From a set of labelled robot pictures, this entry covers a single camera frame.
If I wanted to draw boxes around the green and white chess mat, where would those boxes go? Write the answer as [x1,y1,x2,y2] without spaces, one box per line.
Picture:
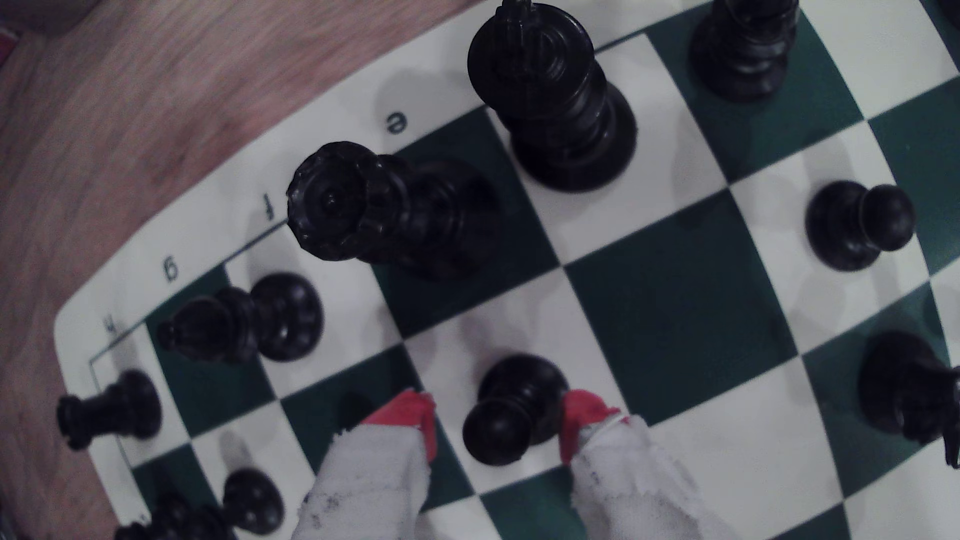
[54,0,960,540]

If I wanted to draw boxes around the black chess bishop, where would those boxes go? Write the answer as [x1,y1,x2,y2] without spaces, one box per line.
[155,271,325,366]
[688,0,801,104]

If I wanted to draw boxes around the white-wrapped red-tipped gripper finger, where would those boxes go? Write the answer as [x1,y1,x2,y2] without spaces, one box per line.
[558,389,740,540]
[291,388,439,540]

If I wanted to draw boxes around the black chess knight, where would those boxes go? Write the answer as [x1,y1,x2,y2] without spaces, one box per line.
[857,330,960,470]

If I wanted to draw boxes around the black chess rook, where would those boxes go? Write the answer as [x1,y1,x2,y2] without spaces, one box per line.
[56,369,163,452]

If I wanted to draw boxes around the black chess pawn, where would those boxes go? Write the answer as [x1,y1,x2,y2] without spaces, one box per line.
[462,354,571,468]
[222,467,286,536]
[804,180,918,273]
[112,491,234,540]

